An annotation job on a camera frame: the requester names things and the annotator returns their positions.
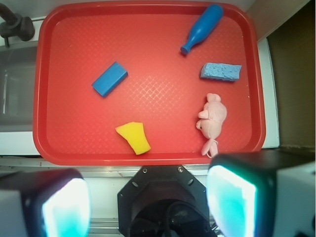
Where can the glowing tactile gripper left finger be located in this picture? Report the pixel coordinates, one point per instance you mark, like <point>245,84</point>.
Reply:
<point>50,203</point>

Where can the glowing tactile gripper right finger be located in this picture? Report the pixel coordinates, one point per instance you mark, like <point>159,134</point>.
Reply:
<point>270,193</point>

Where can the yellow sponge piece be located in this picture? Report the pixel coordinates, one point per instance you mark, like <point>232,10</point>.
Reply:
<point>134,134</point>

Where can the blue sponge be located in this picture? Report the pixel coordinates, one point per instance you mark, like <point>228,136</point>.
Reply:
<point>221,71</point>

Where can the pink plush pig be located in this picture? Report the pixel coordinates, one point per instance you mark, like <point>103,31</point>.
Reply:
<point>210,122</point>

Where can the red plastic tray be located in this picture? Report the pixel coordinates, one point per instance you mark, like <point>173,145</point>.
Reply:
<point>74,125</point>

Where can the blue rectangular block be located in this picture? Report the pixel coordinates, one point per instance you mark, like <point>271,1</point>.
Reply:
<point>110,79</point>

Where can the stainless steel sink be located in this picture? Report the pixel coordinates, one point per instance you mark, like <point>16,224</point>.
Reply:
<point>17,81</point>

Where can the dark metal faucet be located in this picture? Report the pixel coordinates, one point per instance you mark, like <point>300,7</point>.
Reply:
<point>15,25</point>

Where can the blue plastic bottle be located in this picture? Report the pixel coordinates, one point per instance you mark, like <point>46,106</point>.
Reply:
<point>203,27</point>

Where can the black robot wrist mount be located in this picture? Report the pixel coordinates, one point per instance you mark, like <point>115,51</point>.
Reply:
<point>164,201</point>

